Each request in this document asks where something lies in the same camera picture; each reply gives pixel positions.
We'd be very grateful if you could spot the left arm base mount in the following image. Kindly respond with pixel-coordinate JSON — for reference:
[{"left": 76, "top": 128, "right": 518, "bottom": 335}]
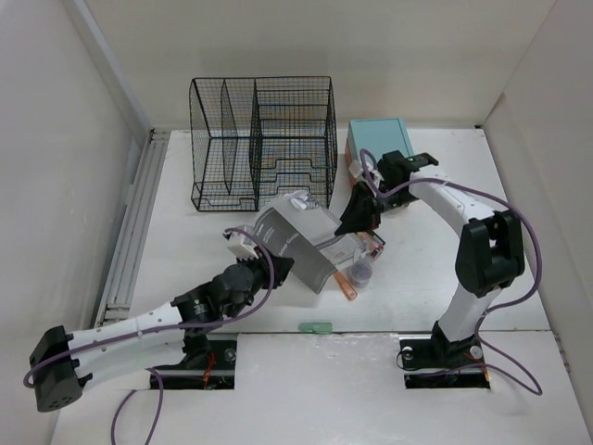
[{"left": 156, "top": 335, "right": 238, "bottom": 390}]

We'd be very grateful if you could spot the clear jar of coloured pins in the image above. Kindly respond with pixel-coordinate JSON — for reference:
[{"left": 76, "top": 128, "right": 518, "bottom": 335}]
[{"left": 348, "top": 260, "right": 372, "bottom": 289}]

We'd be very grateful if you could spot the black wire mesh organizer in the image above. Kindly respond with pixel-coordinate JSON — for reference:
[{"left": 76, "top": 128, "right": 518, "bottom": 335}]
[{"left": 189, "top": 76, "right": 338, "bottom": 212}]

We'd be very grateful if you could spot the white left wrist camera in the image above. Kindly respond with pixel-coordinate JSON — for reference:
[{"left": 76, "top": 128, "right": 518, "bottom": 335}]
[{"left": 224, "top": 232, "right": 259, "bottom": 260}]

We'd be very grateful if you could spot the blue and orange drawer box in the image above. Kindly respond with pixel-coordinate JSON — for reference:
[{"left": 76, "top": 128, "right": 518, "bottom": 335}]
[{"left": 345, "top": 118, "right": 414, "bottom": 174}]

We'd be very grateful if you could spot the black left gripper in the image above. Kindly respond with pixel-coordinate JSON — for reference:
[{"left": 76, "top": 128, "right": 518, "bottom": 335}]
[{"left": 225, "top": 245, "right": 292, "bottom": 317}]

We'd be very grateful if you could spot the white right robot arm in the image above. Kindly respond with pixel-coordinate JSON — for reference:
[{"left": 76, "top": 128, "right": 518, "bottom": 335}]
[{"left": 335, "top": 149, "right": 525, "bottom": 365}]

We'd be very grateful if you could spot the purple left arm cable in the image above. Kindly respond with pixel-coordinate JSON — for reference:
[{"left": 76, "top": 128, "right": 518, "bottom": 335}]
[{"left": 22, "top": 226, "right": 279, "bottom": 445}]

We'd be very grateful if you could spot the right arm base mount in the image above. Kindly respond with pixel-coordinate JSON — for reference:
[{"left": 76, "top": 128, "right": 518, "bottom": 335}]
[{"left": 398, "top": 336, "right": 490, "bottom": 389}]

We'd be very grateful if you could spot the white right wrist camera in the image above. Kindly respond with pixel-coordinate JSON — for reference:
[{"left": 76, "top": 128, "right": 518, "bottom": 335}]
[{"left": 348, "top": 160, "right": 383, "bottom": 185}]

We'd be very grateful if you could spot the aluminium rail frame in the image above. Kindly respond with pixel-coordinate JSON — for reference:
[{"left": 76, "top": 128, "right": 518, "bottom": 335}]
[{"left": 91, "top": 129, "right": 170, "bottom": 328}]

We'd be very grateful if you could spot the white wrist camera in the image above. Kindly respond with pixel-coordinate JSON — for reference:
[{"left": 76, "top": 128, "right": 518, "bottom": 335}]
[
  {"left": 224, "top": 232, "right": 259, "bottom": 260},
  {"left": 348, "top": 160, "right": 383, "bottom": 185}
]

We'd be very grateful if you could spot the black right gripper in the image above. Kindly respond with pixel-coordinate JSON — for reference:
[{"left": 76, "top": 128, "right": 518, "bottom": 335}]
[{"left": 334, "top": 181, "right": 419, "bottom": 236}]

